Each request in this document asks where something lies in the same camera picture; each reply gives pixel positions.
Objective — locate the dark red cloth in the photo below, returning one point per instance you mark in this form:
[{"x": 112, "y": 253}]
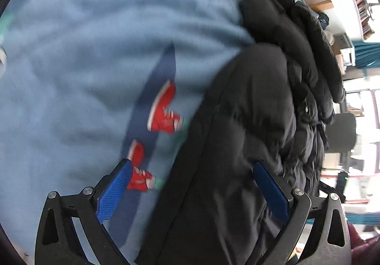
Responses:
[{"x": 366, "y": 251}]

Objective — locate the black chair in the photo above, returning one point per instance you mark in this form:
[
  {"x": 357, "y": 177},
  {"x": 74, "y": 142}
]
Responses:
[{"x": 341, "y": 131}]

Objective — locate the teal cloth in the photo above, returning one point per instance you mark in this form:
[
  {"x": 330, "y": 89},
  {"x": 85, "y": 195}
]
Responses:
[{"x": 362, "y": 220}]

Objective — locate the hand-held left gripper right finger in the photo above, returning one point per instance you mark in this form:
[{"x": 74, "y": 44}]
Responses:
[{"x": 271, "y": 193}]

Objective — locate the black puffer jacket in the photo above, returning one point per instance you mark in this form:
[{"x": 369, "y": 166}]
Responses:
[{"x": 237, "y": 104}]

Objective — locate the blue printed bed sheet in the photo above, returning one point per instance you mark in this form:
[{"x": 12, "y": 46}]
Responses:
[{"x": 74, "y": 60}]

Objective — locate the teal curtain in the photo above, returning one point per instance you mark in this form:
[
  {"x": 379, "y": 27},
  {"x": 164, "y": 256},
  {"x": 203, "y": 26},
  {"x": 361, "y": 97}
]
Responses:
[{"x": 366, "y": 55}]

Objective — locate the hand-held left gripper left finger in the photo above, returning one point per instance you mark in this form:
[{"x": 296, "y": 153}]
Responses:
[{"x": 114, "y": 193}]

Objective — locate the black backpack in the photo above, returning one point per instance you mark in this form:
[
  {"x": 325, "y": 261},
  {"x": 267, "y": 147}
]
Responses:
[{"x": 323, "y": 20}]

